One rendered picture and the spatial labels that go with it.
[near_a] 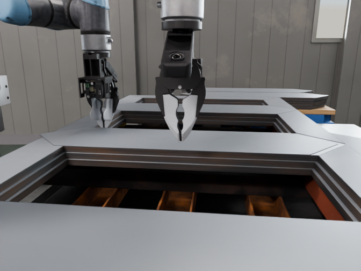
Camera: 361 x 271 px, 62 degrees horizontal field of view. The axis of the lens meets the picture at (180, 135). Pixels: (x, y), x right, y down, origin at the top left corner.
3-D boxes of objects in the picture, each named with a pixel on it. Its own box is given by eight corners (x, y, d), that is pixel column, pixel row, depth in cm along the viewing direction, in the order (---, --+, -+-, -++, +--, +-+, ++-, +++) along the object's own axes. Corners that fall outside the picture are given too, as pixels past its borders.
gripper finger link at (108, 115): (98, 133, 82) (95, 99, 80) (106, 128, 88) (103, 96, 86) (109, 133, 82) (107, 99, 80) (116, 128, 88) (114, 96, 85)
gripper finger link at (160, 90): (182, 115, 57) (182, 68, 54) (181, 117, 55) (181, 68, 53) (157, 114, 57) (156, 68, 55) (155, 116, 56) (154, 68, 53)
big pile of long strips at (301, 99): (310, 98, 187) (311, 88, 185) (335, 110, 148) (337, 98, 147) (182, 96, 195) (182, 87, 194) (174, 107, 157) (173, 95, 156)
